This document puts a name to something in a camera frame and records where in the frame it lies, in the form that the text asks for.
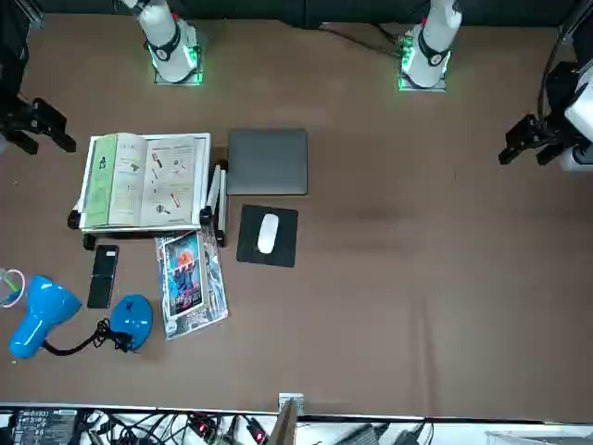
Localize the grey laptop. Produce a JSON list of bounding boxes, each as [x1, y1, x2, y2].
[[225, 128, 309, 197]]

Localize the black lamp power cable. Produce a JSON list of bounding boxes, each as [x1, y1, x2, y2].
[[94, 316, 136, 354]]

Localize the white computer mouse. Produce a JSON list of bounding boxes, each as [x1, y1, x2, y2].
[[257, 212, 280, 255]]

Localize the blue desk lamp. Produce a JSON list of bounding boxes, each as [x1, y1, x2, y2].
[[7, 273, 154, 361]]

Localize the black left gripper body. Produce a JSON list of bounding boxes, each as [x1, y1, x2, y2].
[[530, 108, 575, 150]]

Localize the aluminium table edge rail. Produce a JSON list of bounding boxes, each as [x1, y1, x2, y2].
[[17, 0, 46, 30]]

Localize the aluminium camera post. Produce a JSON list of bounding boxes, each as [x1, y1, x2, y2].
[[270, 391, 306, 445]]

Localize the black base cable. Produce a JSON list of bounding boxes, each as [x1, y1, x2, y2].
[[318, 21, 405, 59]]

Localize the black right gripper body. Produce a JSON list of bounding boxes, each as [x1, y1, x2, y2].
[[0, 95, 38, 138]]

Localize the black mouse pad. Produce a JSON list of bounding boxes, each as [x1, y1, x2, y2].
[[235, 204, 299, 269]]

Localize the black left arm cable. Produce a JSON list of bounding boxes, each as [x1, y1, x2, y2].
[[536, 0, 593, 140]]

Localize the black power strip red switches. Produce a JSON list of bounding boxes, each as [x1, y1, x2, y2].
[[184, 410, 270, 444]]

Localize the small colourful comic booklet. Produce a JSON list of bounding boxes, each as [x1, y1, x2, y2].
[[159, 231, 208, 322]]

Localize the black folding phone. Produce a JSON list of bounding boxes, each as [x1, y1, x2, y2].
[[86, 244, 120, 311]]

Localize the black labelled power brick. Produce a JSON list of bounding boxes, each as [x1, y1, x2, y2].
[[7, 406, 79, 445]]

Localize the white folding reading stand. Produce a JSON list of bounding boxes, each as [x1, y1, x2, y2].
[[68, 132, 230, 251]]

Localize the grey power adapter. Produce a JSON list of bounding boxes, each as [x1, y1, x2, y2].
[[341, 422, 391, 445]]

